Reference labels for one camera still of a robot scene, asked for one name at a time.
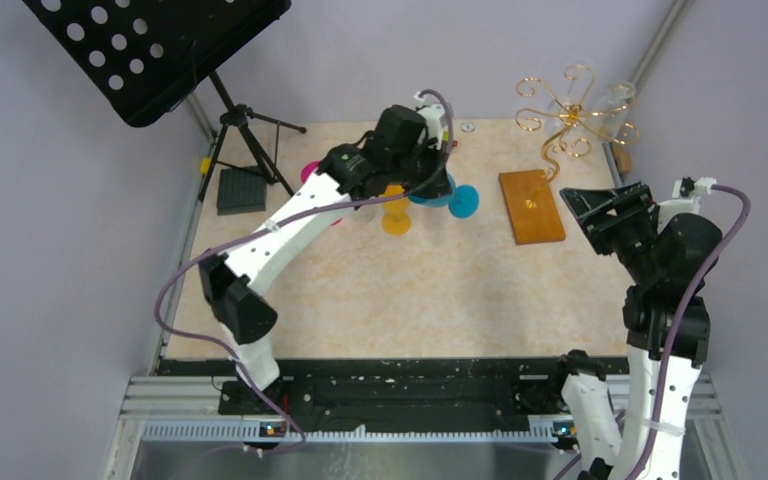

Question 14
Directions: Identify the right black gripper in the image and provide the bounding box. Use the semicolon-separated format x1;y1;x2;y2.
559;179;660;282

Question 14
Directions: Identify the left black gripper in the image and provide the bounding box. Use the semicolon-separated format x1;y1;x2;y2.
388;137;451;199

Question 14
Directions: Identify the yellow wine glass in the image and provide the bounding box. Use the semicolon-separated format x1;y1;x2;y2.
381;185;412;236

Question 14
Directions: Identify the clear wine glass front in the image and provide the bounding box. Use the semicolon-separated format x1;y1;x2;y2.
348;204;378;224

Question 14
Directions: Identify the clear wine glass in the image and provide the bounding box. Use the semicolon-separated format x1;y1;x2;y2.
563;61;597;104
588;80;636;141
348;204;378;224

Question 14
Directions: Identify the blue wine glass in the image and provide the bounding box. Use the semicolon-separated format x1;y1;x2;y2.
408;174;480;219

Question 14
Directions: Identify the pink wine glass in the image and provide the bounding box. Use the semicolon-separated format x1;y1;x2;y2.
298;161;351;226

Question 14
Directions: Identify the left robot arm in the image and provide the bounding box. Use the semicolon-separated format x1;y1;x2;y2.
198;102;452;414

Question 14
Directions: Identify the gold wine glass rack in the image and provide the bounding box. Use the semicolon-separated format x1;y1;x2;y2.
498;76;640;245

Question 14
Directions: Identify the clear wine glass right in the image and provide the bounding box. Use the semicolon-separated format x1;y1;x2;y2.
588;80;636;141

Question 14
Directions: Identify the clear wine glass back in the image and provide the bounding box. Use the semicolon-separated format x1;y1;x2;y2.
563;61;597;104

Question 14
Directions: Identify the black foot pedal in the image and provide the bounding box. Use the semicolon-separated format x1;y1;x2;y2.
216;169;268;216

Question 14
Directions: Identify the black perforated music stand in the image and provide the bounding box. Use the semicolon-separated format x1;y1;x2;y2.
25;0;291;187

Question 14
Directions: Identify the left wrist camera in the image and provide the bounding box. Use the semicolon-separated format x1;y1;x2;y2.
413;91;450;151

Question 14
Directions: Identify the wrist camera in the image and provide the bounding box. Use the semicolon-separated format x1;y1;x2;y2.
673;177;718;199
413;91;450;151

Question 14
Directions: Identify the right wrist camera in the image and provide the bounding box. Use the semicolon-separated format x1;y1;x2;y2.
673;177;718;199

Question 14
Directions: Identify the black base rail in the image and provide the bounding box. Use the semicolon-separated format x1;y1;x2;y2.
157;355;575;435

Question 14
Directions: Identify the aluminium frame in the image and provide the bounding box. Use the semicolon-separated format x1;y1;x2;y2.
103;375;748;479

